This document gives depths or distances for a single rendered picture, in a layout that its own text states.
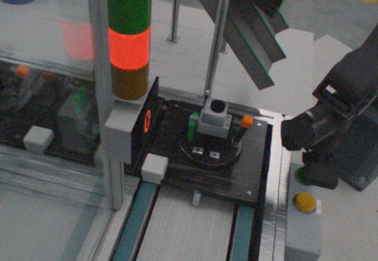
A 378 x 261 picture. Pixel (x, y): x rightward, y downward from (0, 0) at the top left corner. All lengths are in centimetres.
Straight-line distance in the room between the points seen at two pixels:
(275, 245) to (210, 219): 14
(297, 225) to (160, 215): 27
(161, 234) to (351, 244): 42
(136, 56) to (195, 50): 84
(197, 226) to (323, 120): 33
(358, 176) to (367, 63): 43
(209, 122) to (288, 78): 55
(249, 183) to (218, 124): 14
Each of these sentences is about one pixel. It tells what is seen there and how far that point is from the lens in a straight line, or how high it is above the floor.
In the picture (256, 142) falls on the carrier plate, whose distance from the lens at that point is 91.
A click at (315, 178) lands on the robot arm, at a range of 76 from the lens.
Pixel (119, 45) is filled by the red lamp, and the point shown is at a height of 134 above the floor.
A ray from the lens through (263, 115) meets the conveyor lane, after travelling 100.
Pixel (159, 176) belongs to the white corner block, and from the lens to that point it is 80.
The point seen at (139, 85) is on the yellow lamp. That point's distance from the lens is 53.
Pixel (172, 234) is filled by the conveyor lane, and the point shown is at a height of 92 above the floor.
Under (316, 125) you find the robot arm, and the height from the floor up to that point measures 118.
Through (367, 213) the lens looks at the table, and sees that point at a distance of 104.
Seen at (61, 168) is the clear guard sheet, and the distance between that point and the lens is 47.
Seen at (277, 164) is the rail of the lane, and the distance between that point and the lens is 90.
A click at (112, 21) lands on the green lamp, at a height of 137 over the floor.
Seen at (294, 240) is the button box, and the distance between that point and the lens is 80.
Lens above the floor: 163
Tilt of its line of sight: 47 degrees down
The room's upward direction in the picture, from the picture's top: 8 degrees clockwise
